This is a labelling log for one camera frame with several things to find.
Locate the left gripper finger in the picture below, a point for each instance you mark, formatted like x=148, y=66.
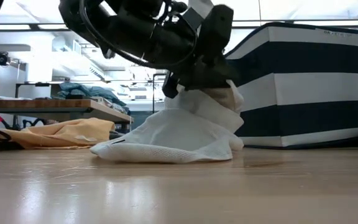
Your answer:
x=207, y=77

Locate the white cloth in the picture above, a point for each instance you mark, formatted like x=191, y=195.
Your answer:
x=172, y=133

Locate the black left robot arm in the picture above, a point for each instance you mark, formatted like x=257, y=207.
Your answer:
x=129, y=31

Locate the yellow towel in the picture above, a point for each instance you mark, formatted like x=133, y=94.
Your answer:
x=64, y=132

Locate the navy white striped fabric bin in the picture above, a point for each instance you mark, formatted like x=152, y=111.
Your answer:
x=306, y=59

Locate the blue grey clothes pile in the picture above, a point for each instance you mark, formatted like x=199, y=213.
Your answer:
x=85, y=91

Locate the small dark round knob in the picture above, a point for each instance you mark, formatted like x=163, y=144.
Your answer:
x=2, y=59

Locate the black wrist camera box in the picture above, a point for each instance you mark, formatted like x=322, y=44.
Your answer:
x=170, y=85

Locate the white ceiling vent duct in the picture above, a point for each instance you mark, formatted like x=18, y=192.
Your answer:
x=73, y=59

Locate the wooden workbench grey frame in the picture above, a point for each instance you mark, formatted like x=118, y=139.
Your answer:
x=42, y=105

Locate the black background table frame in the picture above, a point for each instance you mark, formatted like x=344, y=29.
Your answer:
x=16, y=90

